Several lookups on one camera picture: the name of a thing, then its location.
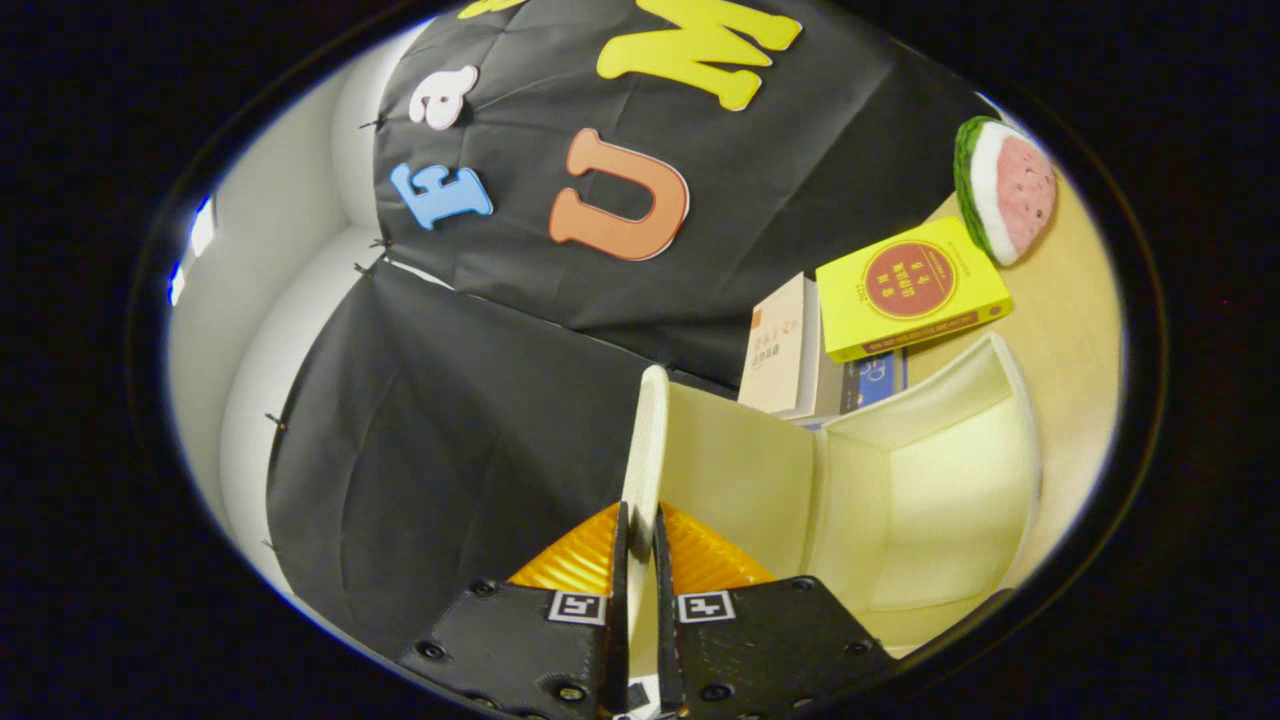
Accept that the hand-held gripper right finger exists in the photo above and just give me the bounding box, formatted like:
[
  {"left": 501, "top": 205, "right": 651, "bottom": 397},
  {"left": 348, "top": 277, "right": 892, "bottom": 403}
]
[{"left": 652, "top": 505, "right": 896, "bottom": 720}]

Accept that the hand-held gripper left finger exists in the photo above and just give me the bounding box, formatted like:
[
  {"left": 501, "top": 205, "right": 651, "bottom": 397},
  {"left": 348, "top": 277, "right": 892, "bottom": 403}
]
[{"left": 398, "top": 500, "right": 633, "bottom": 720}]

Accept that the beige storage box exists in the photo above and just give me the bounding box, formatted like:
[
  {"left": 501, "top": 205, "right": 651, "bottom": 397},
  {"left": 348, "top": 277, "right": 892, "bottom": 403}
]
[{"left": 620, "top": 333, "right": 1043, "bottom": 691}]

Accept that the beige book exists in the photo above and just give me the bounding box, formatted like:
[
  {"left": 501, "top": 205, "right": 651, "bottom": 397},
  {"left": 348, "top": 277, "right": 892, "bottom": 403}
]
[{"left": 738, "top": 272, "right": 823, "bottom": 421}]

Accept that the dark blue book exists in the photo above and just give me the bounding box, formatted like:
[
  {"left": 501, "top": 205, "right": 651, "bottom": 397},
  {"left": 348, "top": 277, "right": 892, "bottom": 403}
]
[{"left": 838, "top": 348, "right": 909, "bottom": 416}]

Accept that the yellow book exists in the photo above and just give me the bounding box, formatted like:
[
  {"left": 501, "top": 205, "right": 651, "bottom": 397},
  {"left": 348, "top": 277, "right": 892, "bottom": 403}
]
[{"left": 815, "top": 215, "right": 1013, "bottom": 364}]

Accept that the watermelon plush toy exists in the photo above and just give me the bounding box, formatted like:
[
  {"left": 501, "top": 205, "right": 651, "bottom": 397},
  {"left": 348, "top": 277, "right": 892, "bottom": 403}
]
[{"left": 953, "top": 115, "right": 1058, "bottom": 267}]

